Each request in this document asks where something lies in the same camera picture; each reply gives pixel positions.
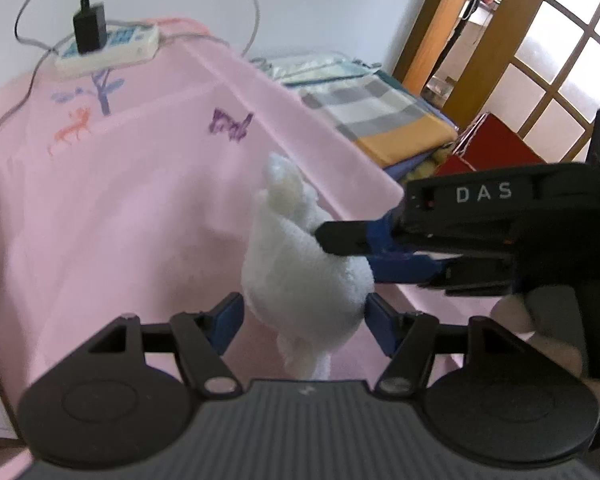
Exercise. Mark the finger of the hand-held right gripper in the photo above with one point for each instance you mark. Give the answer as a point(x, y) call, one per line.
point(340, 237)
point(405, 267)

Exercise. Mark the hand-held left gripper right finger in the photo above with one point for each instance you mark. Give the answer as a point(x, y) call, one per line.
point(380, 322)

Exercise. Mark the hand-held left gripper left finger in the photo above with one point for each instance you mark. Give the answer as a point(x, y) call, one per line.
point(227, 317)

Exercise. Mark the white fluffy cloth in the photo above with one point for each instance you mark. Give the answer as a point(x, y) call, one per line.
point(300, 265)

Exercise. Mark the person's right hand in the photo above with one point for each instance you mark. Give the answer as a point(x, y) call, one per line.
point(555, 350)

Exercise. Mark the red box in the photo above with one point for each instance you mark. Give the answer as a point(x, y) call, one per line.
point(500, 147)

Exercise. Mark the grey orange checked blanket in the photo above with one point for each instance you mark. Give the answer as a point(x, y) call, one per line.
point(380, 120)

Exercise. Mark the pink printed tablecloth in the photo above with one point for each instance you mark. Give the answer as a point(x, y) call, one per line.
point(145, 200)

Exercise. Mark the pale green folded cloth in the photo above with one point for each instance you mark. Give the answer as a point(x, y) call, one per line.
point(310, 65)

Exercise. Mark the wooden glass-pane door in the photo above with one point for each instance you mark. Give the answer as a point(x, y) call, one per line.
point(505, 25)

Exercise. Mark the white power strip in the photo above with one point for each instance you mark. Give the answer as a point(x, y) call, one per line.
point(125, 55)

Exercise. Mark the black charger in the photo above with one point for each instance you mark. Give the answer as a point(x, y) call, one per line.
point(90, 30)

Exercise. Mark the wooden door frame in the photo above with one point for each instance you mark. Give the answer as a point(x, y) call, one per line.
point(430, 25)

